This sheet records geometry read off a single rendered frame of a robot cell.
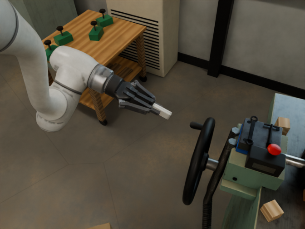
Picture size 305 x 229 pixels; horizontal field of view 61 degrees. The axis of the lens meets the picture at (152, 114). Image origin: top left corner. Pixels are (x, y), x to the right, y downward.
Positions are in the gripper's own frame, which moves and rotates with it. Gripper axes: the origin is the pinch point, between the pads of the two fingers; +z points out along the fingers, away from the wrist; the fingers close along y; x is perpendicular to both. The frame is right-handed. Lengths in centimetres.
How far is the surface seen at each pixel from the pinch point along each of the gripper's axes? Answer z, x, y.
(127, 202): 10, 90, -5
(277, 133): 28.4, -23.2, -6.3
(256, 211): 31.8, -13.5, -23.8
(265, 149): 25.8, -23.2, -13.0
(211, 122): 14.4, -11.8, -3.8
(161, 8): -32, 37, 110
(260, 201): 32.2, -14.1, -21.0
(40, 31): -120, 97, 89
